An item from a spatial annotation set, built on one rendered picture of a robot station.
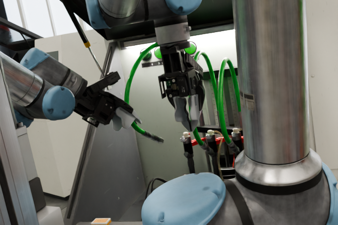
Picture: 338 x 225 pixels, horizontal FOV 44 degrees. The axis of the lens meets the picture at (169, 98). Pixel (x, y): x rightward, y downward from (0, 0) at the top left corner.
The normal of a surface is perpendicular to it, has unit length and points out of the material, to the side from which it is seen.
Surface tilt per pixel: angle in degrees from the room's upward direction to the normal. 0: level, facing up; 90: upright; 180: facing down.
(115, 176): 90
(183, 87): 90
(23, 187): 90
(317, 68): 76
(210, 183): 8
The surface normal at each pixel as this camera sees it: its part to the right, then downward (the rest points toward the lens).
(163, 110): -0.32, 0.22
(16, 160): 0.87, -0.07
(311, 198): 0.54, 0.21
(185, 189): -0.30, -0.93
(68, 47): 0.73, 0.00
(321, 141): -0.35, -0.01
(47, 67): 0.56, -0.11
